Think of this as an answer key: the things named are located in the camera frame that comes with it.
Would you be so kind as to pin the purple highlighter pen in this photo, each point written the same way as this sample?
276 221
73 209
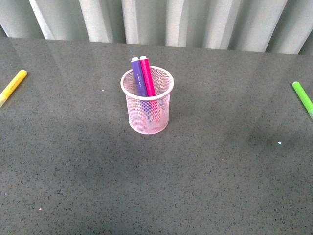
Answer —
141 87

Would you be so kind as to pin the pink highlighter pen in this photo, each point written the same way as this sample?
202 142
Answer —
145 66

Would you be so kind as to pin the pink mesh pen cup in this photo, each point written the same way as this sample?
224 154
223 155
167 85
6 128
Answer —
163 85

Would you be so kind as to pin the green highlighter pen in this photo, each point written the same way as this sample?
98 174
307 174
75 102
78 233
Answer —
303 97

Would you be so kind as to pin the yellow highlighter pen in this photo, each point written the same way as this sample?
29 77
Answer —
10 88

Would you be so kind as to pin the grey pleated curtain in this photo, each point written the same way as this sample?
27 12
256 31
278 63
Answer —
275 26

